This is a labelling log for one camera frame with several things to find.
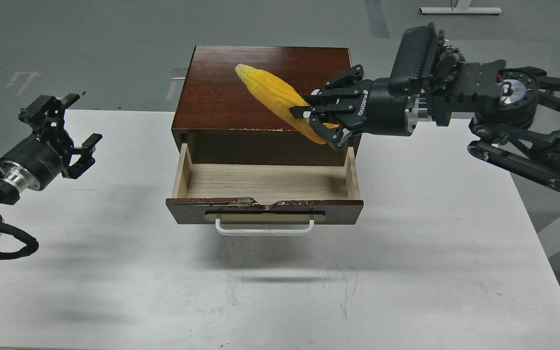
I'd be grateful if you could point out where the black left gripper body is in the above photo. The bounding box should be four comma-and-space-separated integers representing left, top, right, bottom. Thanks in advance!
0, 126, 73, 191

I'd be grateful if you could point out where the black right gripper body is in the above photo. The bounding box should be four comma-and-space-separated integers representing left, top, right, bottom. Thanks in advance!
336, 78, 419, 137

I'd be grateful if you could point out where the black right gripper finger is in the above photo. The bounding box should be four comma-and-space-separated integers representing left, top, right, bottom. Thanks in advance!
310, 65, 373, 100
289, 106, 353, 151

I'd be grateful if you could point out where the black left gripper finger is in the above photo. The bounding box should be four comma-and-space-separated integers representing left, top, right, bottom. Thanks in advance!
18, 94, 81, 129
62, 133, 103, 179

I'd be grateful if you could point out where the yellow corn cob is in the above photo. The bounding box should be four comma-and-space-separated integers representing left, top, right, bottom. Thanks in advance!
235, 64, 340, 145

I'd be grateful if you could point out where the wooden drawer with white handle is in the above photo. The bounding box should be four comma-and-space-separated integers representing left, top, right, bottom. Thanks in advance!
165, 141, 364, 228

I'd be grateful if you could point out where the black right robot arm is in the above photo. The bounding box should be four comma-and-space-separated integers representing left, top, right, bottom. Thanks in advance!
290, 23, 560, 192

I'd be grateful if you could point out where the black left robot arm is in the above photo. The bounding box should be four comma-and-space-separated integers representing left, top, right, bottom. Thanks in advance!
0, 94, 102, 261

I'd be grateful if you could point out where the dark wooden cabinet box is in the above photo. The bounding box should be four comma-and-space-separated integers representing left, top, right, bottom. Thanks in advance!
172, 46, 350, 166

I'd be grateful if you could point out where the white table leg base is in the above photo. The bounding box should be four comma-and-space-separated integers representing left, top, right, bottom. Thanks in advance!
419, 0, 503, 16

